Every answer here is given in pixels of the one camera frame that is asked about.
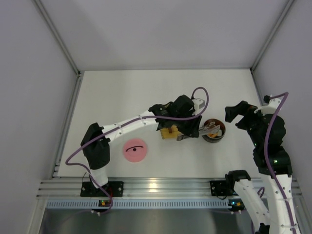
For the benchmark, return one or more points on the orange fish shaped cake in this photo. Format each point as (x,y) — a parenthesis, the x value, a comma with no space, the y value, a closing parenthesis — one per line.
(214,135)

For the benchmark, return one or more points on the bamboo woven tray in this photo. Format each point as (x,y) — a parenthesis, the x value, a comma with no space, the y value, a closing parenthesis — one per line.
(165,135)

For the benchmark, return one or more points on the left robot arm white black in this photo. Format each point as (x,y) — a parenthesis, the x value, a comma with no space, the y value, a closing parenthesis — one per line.
(99,141)

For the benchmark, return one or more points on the metal tongs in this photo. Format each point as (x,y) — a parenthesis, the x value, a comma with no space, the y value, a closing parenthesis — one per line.
(202,131)

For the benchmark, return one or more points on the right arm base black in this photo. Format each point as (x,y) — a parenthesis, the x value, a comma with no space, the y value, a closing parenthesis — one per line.
(221,189)

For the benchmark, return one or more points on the aluminium rail frame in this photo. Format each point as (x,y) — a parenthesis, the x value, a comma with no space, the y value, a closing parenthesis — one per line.
(138,193)

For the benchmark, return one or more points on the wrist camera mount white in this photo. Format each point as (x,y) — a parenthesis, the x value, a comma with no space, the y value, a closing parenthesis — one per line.
(271,105)
(198,103)

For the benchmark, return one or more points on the pink round lid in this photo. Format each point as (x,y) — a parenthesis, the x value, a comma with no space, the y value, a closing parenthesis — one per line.
(135,150)

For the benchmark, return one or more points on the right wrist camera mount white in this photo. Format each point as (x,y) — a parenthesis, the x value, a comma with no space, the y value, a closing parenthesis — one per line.
(271,105)

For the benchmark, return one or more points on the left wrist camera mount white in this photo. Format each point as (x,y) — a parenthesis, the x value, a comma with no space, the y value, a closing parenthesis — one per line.
(198,103)

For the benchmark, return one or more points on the round steel lunch box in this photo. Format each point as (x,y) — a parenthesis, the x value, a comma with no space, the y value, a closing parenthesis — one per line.
(212,122)

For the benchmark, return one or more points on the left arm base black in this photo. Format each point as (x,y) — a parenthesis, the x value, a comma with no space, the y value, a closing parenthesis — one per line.
(113,188)

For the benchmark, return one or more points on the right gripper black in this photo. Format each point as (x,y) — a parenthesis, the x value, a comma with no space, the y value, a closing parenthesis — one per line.
(243,117)

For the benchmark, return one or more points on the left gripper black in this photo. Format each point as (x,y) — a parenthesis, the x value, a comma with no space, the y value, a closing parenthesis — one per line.
(192,127)

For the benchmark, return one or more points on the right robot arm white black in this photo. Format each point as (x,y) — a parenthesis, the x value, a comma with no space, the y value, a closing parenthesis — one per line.
(266,130)

